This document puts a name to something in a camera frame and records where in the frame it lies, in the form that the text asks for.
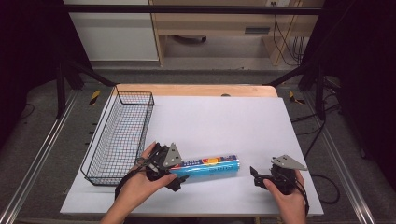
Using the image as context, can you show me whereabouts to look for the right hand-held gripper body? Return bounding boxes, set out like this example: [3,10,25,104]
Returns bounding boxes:
[268,154,309,196]

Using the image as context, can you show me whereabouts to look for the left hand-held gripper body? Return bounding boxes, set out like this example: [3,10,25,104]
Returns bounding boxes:
[144,142,183,183]

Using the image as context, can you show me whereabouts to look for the blue roll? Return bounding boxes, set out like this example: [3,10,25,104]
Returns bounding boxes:
[169,154,241,180]

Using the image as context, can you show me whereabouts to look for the black wire basket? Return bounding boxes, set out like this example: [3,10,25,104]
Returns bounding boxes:
[79,85,156,188]

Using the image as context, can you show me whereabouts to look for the person's right hand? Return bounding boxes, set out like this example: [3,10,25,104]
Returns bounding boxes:
[262,169,308,220]

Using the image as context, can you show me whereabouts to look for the person's left hand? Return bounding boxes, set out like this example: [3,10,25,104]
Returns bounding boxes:
[112,141,178,216]

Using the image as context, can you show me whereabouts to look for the white table mat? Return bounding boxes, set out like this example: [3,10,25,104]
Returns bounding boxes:
[59,95,325,217]

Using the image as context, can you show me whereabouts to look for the yellow black tape strip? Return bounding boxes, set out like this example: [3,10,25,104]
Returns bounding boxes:
[89,90,103,106]
[288,91,306,105]

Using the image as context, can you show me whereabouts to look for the wooden table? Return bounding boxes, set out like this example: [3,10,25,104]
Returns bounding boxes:
[109,82,279,99]

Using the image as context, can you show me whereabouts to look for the black metal stand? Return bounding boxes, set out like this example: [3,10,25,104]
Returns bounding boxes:
[55,58,118,119]
[266,61,328,121]

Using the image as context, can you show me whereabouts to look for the dark chair base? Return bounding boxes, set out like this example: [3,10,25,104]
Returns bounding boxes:
[172,35,208,44]

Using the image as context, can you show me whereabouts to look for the white cabinet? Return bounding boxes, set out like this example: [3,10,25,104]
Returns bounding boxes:
[63,0,160,63]

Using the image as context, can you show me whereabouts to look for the black curtain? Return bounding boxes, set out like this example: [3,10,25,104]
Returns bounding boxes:
[301,0,396,190]
[0,0,93,148]

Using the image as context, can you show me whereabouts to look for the light wooden desk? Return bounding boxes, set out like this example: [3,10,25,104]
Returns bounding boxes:
[148,0,325,67]

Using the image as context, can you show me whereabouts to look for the right hand-held gripper black cable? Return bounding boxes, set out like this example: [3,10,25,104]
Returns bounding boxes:
[292,177,311,217]

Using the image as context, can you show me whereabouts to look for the hand-held gripper black cable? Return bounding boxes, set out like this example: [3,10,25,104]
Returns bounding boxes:
[113,154,163,201]
[292,177,311,217]

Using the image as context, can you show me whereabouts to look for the left hand-held gripper black cable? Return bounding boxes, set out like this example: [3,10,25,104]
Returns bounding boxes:
[113,154,163,201]

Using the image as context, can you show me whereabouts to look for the looped black floor cable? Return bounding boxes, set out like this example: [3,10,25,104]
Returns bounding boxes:
[310,173,342,205]

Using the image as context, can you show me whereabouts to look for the aluminium floor rail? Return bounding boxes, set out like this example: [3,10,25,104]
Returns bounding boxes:
[302,90,377,224]
[0,89,79,224]

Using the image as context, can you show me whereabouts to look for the hanging black cables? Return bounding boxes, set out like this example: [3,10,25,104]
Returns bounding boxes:
[272,2,305,67]

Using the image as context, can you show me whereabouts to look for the black horizontal frame bar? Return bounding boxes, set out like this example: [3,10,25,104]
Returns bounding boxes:
[63,4,323,15]

